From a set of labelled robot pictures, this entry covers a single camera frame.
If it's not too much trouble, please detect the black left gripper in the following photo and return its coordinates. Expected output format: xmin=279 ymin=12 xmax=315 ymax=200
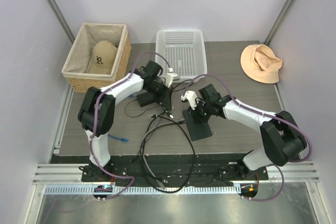
xmin=144 ymin=81 xmax=173 ymax=110

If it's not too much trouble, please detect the black network switch box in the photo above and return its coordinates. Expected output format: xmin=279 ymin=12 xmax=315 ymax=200
xmin=182 ymin=110 xmax=213 ymax=142

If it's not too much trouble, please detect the black power cable with plug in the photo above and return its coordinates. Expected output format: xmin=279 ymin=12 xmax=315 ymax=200
xmin=124 ymin=79 xmax=207 ymax=119

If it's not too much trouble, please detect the blue ethernet cable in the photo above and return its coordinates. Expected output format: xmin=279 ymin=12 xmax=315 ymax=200
xmin=108 ymin=134 xmax=130 ymax=143

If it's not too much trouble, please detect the white plastic mesh basket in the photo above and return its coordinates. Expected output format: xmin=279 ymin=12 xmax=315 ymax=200
xmin=155 ymin=29 xmax=207 ymax=82

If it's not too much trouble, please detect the black ethernet cable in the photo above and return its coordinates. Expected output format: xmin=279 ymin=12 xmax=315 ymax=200
xmin=136 ymin=119 xmax=197 ymax=195

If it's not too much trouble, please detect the grey ethernet cable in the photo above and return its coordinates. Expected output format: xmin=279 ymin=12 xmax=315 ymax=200
xmin=141 ymin=123 xmax=167 ymax=189

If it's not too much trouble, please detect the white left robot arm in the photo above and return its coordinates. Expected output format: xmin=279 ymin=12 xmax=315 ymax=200
xmin=78 ymin=60 xmax=179 ymax=182

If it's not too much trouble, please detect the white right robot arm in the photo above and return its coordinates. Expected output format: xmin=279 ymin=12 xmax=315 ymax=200
xmin=181 ymin=84 xmax=308 ymax=179

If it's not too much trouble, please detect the black power adapter brick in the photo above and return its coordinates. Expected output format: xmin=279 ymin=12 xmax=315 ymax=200
xmin=136 ymin=92 xmax=155 ymax=108

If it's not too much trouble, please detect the peach bucket hat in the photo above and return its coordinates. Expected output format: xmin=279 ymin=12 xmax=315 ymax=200
xmin=240 ymin=44 xmax=282 ymax=84

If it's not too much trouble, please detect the beige baseball cap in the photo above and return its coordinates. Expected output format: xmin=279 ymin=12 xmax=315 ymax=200
xmin=87 ymin=40 xmax=118 ymax=75

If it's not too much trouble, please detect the wicker basket with liner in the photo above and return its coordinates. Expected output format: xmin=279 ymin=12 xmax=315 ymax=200
xmin=61 ymin=23 xmax=131 ymax=93

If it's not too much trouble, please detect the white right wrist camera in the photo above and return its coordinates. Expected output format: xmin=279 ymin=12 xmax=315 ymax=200
xmin=181 ymin=91 xmax=197 ymax=110

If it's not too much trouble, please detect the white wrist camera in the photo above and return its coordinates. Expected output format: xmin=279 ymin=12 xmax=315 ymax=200
xmin=181 ymin=91 xmax=197 ymax=110
xmin=165 ymin=68 xmax=180 ymax=88

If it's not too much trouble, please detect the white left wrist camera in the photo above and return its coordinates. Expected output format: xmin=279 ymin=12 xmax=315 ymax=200
xmin=165 ymin=68 xmax=180 ymax=88

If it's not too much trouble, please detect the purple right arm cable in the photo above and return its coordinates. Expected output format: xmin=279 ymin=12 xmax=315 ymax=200
xmin=183 ymin=73 xmax=313 ymax=204

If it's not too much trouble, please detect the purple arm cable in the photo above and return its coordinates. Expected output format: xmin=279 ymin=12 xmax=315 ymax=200
xmin=183 ymin=73 xmax=313 ymax=204
xmin=89 ymin=51 xmax=174 ymax=200

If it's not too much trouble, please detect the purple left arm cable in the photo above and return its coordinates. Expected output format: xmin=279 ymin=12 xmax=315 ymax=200
xmin=89 ymin=51 xmax=174 ymax=200

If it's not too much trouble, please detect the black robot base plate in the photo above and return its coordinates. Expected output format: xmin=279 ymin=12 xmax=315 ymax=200
xmin=50 ymin=153 xmax=268 ymax=186

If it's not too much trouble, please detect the white slotted cable duct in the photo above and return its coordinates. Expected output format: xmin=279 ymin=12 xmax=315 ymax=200
xmin=44 ymin=184 xmax=241 ymax=196

